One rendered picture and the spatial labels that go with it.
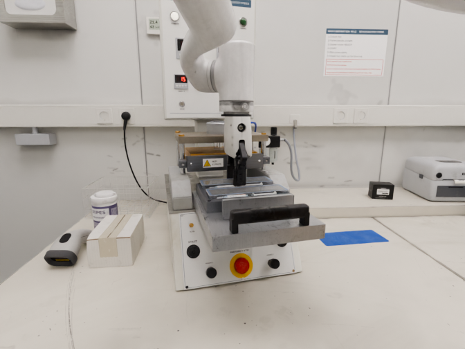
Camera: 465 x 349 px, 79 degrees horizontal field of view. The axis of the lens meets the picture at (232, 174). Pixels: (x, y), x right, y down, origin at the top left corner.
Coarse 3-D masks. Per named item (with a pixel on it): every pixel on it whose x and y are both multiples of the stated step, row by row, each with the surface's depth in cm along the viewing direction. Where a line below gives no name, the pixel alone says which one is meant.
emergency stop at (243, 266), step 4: (236, 260) 72; (240, 260) 72; (244, 260) 72; (236, 264) 72; (240, 264) 72; (244, 264) 72; (248, 264) 73; (236, 268) 71; (240, 268) 72; (244, 268) 72; (248, 268) 72; (240, 272) 71; (244, 272) 72
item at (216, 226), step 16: (192, 192) 75; (224, 208) 55; (240, 208) 56; (208, 224) 53; (224, 224) 53; (240, 224) 53; (256, 224) 53; (272, 224) 53; (288, 224) 53; (320, 224) 53; (208, 240) 52; (224, 240) 49; (240, 240) 50; (256, 240) 50; (272, 240) 51; (288, 240) 52; (304, 240) 53
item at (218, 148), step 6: (216, 144) 90; (222, 144) 90; (186, 150) 92; (192, 150) 89; (198, 150) 89; (204, 150) 89; (210, 150) 89; (216, 150) 89; (222, 150) 89; (252, 150) 89
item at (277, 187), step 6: (246, 186) 67; (252, 186) 67; (258, 186) 67; (264, 186) 67; (270, 186) 67; (276, 186) 67; (282, 186) 67; (210, 192) 62; (216, 192) 62; (222, 192) 62; (228, 192) 62; (234, 192) 62; (240, 192) 62; (246, 192) 62; (252, 192) 62; (258, 192) 62
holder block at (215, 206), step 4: (272, 184) 73; (200, 188) 69; (212, 188) 69; (200, 192) 67; (204, 192) 66; (200, 196) 67; (204, 196) 62; (204, 200) 61; (208, 200) 59; (212, 200) 60; (216, 200) 60; (220, 200) 60; (204, 204) 62; (208, 204) 59; (212, 204) 59; (216, 204) 59; (220, 204) 59; (208, 208) 59; (212, 208) 59; (216, 208) 59; (220, 208) 59; (208, 212) 59; (212, 212) 59; (216, 212) 59; (220, 212) 60
